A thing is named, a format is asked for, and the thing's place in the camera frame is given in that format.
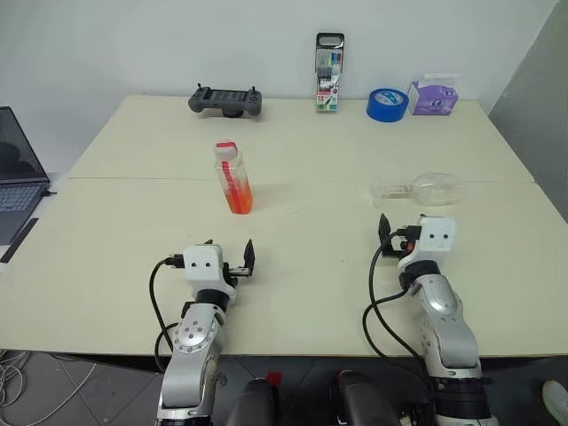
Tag grey handheld controller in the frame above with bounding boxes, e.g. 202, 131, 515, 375
188, 83, 264, 120

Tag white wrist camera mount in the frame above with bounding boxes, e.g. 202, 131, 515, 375
397, 216, 458, 272
182, 242, 236, 304

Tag marker pen set case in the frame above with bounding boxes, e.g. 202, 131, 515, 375
314, 31, 347, 114

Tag bottle with orange liquid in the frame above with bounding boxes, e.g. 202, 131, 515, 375
214, 140, 256, 216

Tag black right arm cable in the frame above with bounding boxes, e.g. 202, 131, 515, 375
361, 241, 430, 360

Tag clear wine glass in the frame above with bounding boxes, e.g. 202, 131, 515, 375
370, 171, 468, 209

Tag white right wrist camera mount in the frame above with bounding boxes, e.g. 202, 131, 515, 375
397, 216, 458, 272

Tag blue tape roll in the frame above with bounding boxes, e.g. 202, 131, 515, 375
366, 87, 410, 124

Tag dark rounded shape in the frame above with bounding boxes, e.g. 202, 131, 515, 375
331, 369, 403, 426
225, 377, 279, 426

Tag white floor cables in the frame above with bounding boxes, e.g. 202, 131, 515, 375
0, 349, 97, 426

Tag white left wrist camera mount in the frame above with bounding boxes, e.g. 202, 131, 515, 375
182, 242, 236, 304

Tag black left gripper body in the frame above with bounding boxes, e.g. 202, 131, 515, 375
221, 261, 251, 288

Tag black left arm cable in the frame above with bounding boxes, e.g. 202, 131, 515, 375
148, 251, 187, 376

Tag purple tissue box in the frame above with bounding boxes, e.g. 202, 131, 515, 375
407, 73, 461, 117

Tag grey laptop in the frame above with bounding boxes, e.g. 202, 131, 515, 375
0, 106, 51, 247

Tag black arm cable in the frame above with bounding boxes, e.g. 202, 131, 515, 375
148, 251, 187, 376
361, 241, 430, 360

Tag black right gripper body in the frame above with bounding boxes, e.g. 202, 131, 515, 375
382, 225, 422, 259

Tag white shoe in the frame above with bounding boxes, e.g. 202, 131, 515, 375
541, 379, 568, 425

